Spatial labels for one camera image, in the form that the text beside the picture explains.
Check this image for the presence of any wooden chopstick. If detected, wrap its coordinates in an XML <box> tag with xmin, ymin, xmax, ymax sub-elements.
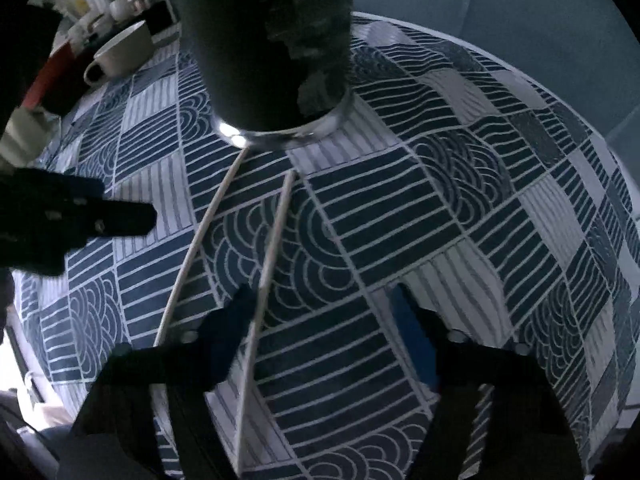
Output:
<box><xmin>233</xmin><ymin>170</ymin><xmax>296</xmax><ymax>478</ymax></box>
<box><xmin>153</xmin><ymin>148</ymin><xmax>250</xmax><ymax>347</ymax></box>

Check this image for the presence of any red rimmed tray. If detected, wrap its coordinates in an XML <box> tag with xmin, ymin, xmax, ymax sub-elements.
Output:
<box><xmin>21</xmin><ymin>41</ymin><xmax>75</xmax><ymax>110</ymax></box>

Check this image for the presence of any white ceramic mug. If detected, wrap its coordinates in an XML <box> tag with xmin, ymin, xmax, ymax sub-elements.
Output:
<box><xmin>84</xmin><ymin>21</ymin><xmax>155</xmax><ymax>87</ymax></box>

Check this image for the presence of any blue white patterned tablecloth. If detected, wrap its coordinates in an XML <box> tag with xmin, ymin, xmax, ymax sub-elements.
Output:
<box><xmin>16</xmin><ymin>14</ymin><xmax>639</xmax><ymax>479</ymax></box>

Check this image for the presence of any dark metal utensil cup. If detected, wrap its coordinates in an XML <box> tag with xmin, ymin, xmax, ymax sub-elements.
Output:
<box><xmin>171</xmin><ymin>0</ymin><xmax>352</xmax><ymax>151</ymax></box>

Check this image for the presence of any grey blue sofa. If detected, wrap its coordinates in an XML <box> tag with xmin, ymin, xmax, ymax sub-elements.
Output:
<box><xmin>355</xmin><ymin>0</ymin><xmax>639</xmax><ymax>166</ymax></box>

